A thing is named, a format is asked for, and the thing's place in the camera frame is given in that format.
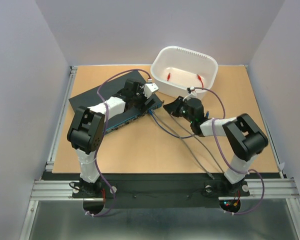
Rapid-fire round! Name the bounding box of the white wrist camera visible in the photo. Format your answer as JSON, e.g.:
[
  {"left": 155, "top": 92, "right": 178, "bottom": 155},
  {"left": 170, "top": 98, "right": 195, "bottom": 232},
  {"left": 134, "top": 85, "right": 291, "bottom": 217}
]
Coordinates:
[
  {"left": 143, "top": 83, "right": 159, "bottom": 99},
  {"left": 185, "top": 86, "right": 197, "bottom": 99}
]

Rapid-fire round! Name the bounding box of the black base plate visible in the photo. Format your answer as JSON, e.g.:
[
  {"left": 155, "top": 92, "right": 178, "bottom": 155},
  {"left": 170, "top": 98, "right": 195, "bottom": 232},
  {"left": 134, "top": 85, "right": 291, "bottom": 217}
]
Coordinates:
[{"left": 40, "top": 173, "right": 279, "bottom": 215}]

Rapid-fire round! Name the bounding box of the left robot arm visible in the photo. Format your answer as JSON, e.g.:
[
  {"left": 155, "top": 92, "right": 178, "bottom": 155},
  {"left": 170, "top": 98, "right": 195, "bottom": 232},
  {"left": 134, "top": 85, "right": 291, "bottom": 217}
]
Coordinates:
[{"left": 67, "top": 79, "right": 159, "bottom": 197}]

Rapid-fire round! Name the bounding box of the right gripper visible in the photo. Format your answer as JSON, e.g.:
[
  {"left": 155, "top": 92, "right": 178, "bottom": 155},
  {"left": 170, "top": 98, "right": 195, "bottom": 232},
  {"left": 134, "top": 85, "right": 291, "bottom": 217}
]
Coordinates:
[{"left": 163, "top": 95, "right": 194, "bottom": 124}]

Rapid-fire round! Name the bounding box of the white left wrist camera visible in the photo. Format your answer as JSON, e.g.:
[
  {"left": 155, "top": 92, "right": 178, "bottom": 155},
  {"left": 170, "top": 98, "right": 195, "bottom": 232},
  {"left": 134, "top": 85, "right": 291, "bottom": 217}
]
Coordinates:
[{"left": 143, "top": 83, "right": 159, "bottom": 99}]

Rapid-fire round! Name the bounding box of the red ethernet cable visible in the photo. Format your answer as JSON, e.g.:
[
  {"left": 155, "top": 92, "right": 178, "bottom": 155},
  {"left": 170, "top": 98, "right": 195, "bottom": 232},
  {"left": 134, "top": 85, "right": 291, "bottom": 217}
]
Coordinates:
[{"left": 166, "top": 72, "right": 206, "bottom": 90}]

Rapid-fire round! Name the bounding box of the aluminium frame rail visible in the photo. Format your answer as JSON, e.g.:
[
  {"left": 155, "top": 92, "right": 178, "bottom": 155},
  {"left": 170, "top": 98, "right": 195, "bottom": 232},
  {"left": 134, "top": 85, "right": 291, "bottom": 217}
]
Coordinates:
[{"left": 30, "top": 178, "right": 300, "bottom": 201}]

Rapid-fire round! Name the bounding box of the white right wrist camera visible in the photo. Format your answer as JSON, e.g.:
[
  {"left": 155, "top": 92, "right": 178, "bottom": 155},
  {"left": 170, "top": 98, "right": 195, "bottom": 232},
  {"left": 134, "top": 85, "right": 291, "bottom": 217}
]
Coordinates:
[{"left": 185, "top": 86, "right": 197, "bottom": 99}]

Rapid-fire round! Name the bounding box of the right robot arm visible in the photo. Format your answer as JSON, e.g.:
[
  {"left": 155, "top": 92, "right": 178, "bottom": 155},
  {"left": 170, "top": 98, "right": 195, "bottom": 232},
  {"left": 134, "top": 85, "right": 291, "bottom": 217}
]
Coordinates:
[{"left": 163, "top": 96, "right": 269, "bottom": 195}]

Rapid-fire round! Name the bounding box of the dark blue network switch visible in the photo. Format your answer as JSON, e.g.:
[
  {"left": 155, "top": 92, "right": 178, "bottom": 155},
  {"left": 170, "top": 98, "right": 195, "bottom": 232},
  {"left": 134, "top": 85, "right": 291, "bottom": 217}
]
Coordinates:
[{"left": 68, "top": 70, "right": 165, "bottom": 133}]

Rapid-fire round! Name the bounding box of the white plastic tub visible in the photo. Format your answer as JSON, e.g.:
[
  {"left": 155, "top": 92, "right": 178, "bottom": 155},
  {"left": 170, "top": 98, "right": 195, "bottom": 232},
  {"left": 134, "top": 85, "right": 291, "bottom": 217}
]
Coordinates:
[{"left": 150, "top": 46, "right": 219, "bottom": 99}]

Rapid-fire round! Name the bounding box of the blue ethernet cable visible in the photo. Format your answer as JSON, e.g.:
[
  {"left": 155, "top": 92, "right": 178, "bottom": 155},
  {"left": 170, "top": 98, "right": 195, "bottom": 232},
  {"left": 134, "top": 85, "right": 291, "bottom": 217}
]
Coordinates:
[{"left": 148, "top": 109, "right": 210, "bottom": 139}]

